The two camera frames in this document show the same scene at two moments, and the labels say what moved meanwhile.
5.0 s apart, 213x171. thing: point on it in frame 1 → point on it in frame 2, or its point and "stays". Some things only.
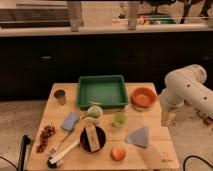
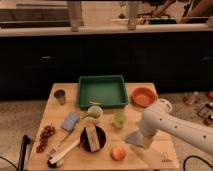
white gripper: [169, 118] → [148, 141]
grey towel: [138, 137] stays
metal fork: [53, 150] stays
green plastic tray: [107, 90] stays
